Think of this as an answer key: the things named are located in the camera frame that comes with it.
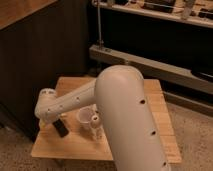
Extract black eraser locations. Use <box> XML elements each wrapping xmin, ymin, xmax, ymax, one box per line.
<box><xmin>53</xmin><ymin>120</ymin><xmax>69</xmax><ymax>137</ymax></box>

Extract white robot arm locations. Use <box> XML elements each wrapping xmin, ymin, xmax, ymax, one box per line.
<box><xmin>34</xmin><ymin>65</ymin><xmax>171</xmax><ymax>171</ymax></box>

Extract white ceramic cup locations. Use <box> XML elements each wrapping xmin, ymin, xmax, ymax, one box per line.
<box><xmin>76</xmin><ymin>107</ymin><xmax>95</xmax><ymax>130</ymax></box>

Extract small white bottle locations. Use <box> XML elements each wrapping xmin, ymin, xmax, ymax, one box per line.
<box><xmin>90</xmin><ymin>115</ymin><xmax>102</xmax><ymax>140</ymax></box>

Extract wooden table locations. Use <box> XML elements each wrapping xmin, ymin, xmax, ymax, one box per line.
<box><xmin>31</xmin><ymin>79</ymin><xmax>182</xmax><ymax>164</ymax></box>

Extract metal shelf rack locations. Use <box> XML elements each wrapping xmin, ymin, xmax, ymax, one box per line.
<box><xmin>89</xmin><ymin>0</ymin><xmax>213</xmax><ymax>116</ymax></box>

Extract dark wooden cabinet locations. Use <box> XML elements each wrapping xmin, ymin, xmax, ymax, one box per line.
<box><xmin>0</xmin><ymin>0</ymin><xmax>89</xmax><ymax>140</ymax></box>

